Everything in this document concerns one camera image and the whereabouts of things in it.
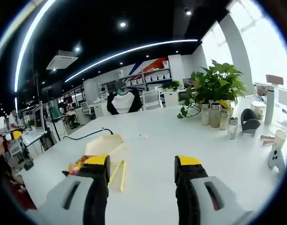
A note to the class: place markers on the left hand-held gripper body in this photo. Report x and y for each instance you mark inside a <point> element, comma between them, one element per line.
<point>0,126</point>

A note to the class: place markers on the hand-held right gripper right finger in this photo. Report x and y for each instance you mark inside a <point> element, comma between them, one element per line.
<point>218,199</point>

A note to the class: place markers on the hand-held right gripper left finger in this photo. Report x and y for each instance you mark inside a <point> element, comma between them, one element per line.
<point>63,197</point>

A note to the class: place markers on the pink packaged food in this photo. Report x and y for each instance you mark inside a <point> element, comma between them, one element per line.
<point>72,170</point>

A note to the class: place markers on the orange packaged food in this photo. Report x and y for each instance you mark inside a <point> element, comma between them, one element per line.
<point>81,160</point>

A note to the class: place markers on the yellow food tongs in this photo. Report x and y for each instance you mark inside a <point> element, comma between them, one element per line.
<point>122,174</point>

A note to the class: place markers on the open silver laptop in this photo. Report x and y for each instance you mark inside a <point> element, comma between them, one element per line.
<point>36,126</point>

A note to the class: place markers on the small black object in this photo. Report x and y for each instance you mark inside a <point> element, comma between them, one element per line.
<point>29,166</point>

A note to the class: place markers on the black tripod stand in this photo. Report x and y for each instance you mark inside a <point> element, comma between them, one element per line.
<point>55,122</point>

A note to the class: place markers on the person's dark red clothing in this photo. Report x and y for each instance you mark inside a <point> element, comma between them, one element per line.
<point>14,187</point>

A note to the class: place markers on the glass jar with metal lid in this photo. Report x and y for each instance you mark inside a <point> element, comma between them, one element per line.
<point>205,114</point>
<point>215,116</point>
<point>224,120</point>
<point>232,129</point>

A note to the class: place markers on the wooden pegs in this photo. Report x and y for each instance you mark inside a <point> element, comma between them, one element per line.
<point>267,140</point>

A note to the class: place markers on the black curved stand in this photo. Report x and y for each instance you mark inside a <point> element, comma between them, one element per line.
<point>249,123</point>

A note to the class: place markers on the white paper cup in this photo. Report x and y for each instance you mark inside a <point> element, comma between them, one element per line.
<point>280,139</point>

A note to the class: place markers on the ceiling air conditioner unit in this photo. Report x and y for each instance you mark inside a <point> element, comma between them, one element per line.
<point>62,59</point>

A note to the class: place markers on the long ceiling light strip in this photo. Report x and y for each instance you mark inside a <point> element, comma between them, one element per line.
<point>28,39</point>
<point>134,52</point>

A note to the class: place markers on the beige paper bowl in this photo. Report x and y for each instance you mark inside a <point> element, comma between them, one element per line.
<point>258,110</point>

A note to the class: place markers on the white thermos bottle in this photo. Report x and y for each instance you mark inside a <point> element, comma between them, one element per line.
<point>269,105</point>

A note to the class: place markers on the chair with black white shirt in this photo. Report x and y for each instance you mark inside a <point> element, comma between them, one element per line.
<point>123,103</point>

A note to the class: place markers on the green potted plant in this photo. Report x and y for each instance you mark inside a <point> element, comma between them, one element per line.
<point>218,79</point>

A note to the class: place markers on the white mesh office chair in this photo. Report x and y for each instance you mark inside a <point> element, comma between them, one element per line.
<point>152,99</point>

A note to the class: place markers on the shelf with white bins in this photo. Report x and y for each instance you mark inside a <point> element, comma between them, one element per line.
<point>153,75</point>

